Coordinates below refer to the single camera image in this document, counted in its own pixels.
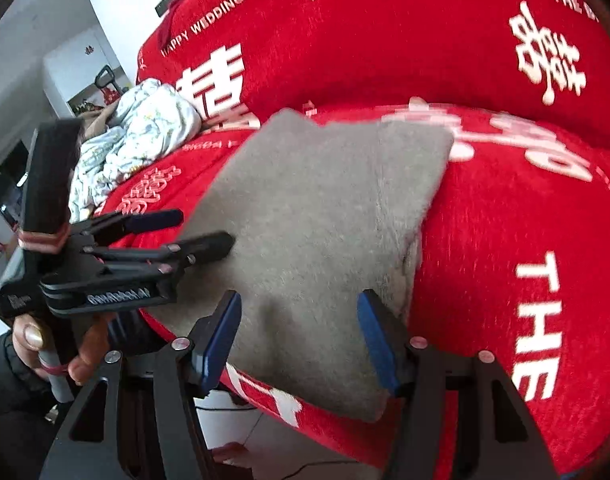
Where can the red wedding sofa cover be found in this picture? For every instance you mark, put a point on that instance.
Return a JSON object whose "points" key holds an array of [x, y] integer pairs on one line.
{"points": [[485, 210]]}

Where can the grey knit sweater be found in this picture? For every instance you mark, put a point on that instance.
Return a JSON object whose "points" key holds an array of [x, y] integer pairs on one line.
{"points": [[310, 210]]}

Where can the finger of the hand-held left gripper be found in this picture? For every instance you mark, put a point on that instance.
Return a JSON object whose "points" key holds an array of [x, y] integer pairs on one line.
{"points": [[155, 219], [210, 245]]}

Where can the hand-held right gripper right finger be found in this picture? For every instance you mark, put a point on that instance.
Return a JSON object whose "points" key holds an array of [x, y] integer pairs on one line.
{"points": [[377, 345]]}

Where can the person's left hand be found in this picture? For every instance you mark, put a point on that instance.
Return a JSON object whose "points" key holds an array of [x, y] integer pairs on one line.
{"points": [[30, 337]]}

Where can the pink object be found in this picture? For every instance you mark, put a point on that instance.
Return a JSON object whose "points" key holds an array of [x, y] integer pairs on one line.
{"points": [[232, 454]]}

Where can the dark screen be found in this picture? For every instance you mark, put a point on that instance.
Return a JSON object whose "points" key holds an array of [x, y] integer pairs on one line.
{"points": [[5, 185]]}

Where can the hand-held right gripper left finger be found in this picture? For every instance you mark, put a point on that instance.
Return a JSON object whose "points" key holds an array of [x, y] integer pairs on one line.
{"points": [[222, 340]]}

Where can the person's left forearm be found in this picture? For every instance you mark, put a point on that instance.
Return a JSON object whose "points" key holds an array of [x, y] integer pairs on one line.
{"points": [[10, 385]]}

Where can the tan cloth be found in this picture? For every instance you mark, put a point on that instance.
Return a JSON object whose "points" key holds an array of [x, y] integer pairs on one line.
{"points": [[97, 125]]}

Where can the black metal stand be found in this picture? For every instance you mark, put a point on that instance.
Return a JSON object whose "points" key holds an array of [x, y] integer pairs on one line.
{"points": [[98, 79]]}

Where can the cluttered cabinet shelf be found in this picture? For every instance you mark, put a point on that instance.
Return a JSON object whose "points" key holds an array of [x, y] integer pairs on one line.
{"points": [[82, 105]]}

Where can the dark wall panel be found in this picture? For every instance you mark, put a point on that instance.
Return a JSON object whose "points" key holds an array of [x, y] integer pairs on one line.
{"points": [[168, 0]]}

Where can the white floral cloth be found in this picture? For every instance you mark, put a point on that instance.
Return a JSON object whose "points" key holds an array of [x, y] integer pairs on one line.
{"points": [[145, 120]]}

